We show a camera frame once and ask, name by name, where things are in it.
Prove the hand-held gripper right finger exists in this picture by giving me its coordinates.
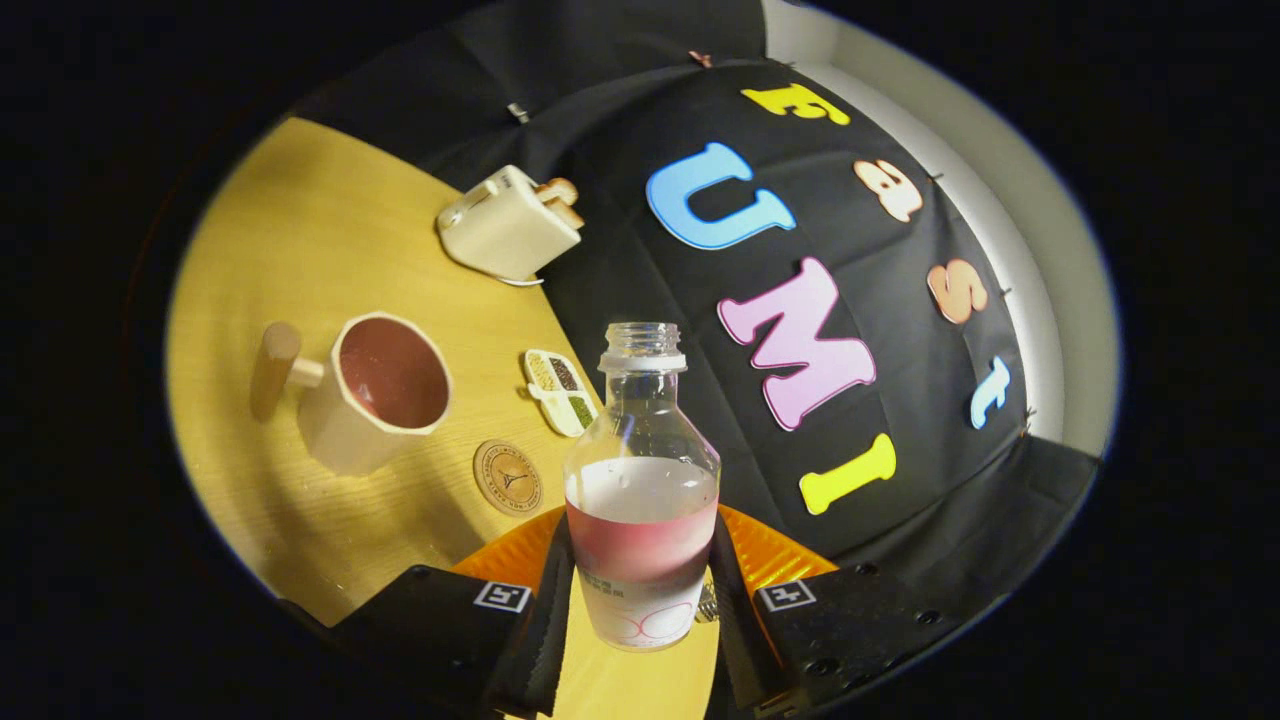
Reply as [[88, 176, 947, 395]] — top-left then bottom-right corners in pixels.
[[706, 505, 966, 719]]

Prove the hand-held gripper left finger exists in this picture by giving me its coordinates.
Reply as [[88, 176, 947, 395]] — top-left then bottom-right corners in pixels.
[[283, 505, 576, 719]]

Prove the clear juice bottle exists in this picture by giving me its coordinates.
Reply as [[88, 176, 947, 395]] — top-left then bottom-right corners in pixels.
[[564, 322, 722, 652]]

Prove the round brown coaster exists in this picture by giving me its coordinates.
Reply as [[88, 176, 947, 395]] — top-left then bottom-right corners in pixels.
[[473, 439, 544, 517]]

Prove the cream cup with wooden handle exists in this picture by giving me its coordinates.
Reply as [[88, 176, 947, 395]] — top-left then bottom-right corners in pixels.
[[250, 311, 454, 477]]

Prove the white divided grain dish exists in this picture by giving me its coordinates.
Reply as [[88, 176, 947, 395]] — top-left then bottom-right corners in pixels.
[[522, 348, 601, 439]]

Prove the black backdrop cloth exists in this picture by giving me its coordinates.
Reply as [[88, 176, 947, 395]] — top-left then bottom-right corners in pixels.
[[290, 0, 1101, 621]]

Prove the cream toaster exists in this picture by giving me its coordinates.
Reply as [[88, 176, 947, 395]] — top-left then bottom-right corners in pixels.
[[437, 165, 584, 283]]

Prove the wooden table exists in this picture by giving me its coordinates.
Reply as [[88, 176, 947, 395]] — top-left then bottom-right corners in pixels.
[[165, 117, 721, 720]]

